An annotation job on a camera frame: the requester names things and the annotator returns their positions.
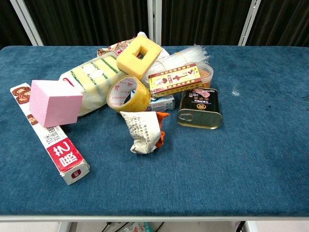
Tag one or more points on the white orange snack bag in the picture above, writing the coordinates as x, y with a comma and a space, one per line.
142, 130

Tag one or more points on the green striped sponge pack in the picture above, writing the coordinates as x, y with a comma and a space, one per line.
94, 77

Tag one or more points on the small white blue box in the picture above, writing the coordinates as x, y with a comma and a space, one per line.
163, 104

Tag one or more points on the yellow packing tape roll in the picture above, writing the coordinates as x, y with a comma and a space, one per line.
135, 101

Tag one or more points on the yellow red rectangular carton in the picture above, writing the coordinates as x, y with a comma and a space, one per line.
175, 81

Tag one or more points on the black luncheon meat can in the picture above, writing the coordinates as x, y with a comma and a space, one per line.
201, 106

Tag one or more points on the yellow square foam with hole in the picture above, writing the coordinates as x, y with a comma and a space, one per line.
131, 61

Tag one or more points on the bundle of clear plastic straws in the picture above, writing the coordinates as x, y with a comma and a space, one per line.
183, 58

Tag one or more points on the clear plastic cup orange contents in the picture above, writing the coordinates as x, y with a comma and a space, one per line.
207, 75

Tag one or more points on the blue cloth table cover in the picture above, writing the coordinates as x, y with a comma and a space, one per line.
217, 169

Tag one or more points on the long white red foil box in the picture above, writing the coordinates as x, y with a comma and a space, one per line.
60, 149

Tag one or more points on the pink foam block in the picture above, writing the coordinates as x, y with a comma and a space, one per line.
54, 102

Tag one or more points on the teal white package under table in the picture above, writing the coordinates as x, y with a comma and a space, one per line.
138, 227

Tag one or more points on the white metal frame post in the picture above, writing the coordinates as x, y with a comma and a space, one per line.
26, 23
154, 19
248, 23

